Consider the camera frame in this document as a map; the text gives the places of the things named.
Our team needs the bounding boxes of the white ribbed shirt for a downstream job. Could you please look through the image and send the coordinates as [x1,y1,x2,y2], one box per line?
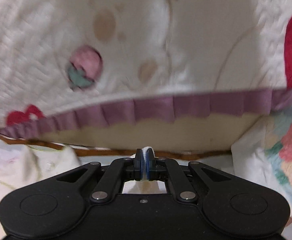
[0,140,168,212]

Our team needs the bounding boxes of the bear print quilted blanket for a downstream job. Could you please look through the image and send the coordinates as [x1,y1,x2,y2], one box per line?
[0,0,292,150]

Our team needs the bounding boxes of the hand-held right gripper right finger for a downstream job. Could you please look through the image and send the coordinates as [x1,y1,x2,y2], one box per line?
[144,148,231,203]

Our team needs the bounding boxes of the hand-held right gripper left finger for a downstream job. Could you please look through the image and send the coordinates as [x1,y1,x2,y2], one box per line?
[57,149,144,203]

